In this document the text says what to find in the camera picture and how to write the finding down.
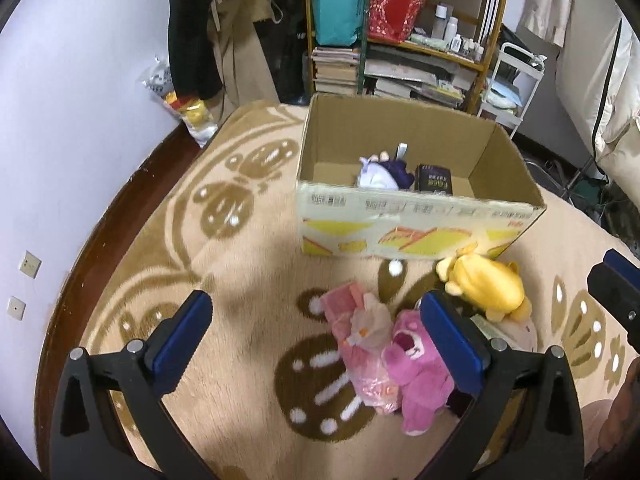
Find light pink bagged plush toy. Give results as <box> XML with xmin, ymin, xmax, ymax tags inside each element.
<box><xmin>320</xmin><ymin>282</ymin><xmax>403</xmax><ymax>415</ymax></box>

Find clear plastic bag with toys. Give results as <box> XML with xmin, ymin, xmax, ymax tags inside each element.
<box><xmin>141</xmin><ymin>57</ymin><xmax>221</xmax><ymax>148</ymax></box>

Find stack of books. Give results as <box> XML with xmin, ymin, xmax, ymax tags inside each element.
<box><xmin>311</xmin><ymin>46</ymin><xmax>362</xmax><ymax>96</ymax></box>

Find white metal cart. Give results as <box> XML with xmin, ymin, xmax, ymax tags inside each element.
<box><xmin>477</xmin><ymin>42</ymin><xmax>546</xmax><ymax>141</ymax></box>

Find cream hanging garment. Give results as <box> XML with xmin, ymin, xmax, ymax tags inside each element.
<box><xmin>517</xmin><ymin>0</ymin><xmax>576</xmax><ymax>48</ymax></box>

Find beige hanging garment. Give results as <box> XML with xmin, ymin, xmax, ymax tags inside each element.
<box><xmin>207</xmin><ymin>0</ymin><xmax>281</xmax><ymax>106</ymax></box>

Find white and purple plush toy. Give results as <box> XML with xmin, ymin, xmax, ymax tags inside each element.
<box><xmin>356</xmin><ymin>150</ymin><xmax>416</xmax><ymax>191</ymax></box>

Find beige brown patterned blanket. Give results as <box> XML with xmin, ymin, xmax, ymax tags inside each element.
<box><xmin>80</xmin><ymin>100</ymin><xmax>640</xmax><ymax>480</ymax></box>

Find printed cardboard box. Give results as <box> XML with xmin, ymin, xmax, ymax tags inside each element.
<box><xmin>296</xmin><ymin>92</ymin><xmax>547</xmax><ymax>261</ymax></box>

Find pile of papers and books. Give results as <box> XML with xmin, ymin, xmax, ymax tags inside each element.
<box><xmin>362</xmin><ymin>45</ymin><xmax>481</xmax><ymax>108</ymax></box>

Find pink bear plush toy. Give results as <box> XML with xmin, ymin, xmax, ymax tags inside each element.
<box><xmin>382</xmin><ymin>309</ymin><xmax>456</xmax><ymax>436</ymax></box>

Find dark wooden bed frame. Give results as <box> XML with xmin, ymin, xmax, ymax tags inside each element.
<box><xmin>32</xmin><ymin>120</ymin><xmax>201</xmax><ymax>466</ymax></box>

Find group of small bottles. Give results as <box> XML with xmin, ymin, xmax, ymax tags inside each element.
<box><xmin>452</xmin><ymin>35</ymin><xmax>486</xmax><ymax>61</ymax></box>

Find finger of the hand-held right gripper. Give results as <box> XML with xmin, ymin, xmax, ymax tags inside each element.
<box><xmin>587</xmin><ymin>249</ymin><xmax>640</xmax><ymax>351</ymax></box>

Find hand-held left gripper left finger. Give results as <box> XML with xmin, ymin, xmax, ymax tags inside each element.
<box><xmin>49</xmin><ymin>290</ymin><xmax>216</xmax><ymax>480</ymax></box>

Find red patterned bag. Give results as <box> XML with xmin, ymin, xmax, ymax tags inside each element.
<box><xmin>367</xmin><ymin>0</ymin><xmax>431</xmax><ymax>43</ymax></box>

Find yellow plush toy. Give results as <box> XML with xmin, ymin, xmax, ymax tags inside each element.
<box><xmin>436</xmin><ymin>242</ymin><xmax>532</xmax><ymax>322</ymax></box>

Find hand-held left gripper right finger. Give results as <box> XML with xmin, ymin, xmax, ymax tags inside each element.
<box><xmin>419</xmin><ymin>290</ymin><xmax>586</xmax><ymax>480</ymax></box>

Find person's right hand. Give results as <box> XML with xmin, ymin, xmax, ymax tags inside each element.
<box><xmin>597</xmin><ymin>355</ymin><xmax>640</xmax><ymax>458</ymax></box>

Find yellow wooden shelf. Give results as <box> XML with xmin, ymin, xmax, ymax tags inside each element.
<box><xmin>302</xmin><ymin>0</ymin><xmax>513</xmax><ymax>116</ymax></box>

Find metal stand legs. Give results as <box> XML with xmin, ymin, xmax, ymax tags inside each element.
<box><xmin>525</xmin><ymin>157</ymin><xmax>611</xmax><ymax>211</ymax></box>

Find black packet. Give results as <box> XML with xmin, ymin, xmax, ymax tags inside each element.
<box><xmin>415</xmin><ymin>163</ymin><xmax>455</xmax><ymax>195</ymax></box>

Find teal bag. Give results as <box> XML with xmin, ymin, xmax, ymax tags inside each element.
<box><xmin>310</xmin><ymin>0</ymin><xmax>366</xmax><ymax>47</ymax></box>

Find black pants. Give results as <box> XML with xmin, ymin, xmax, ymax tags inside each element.
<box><xmin>167</xmin><ymin>0</ymin><xmax>223</xmax><ymax>101</ymax></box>

